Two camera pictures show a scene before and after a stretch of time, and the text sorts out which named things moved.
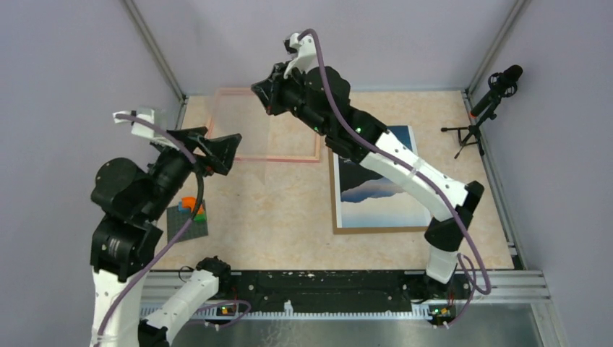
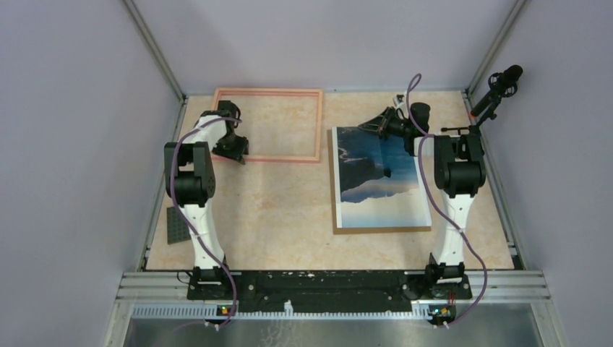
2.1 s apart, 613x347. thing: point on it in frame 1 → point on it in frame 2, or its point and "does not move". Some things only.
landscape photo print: x=363 y=199 does not move
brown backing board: x=343 y=230 does not move
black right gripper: x=269 y=92 → x=379 y=124
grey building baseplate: x=176 y=219 does not move
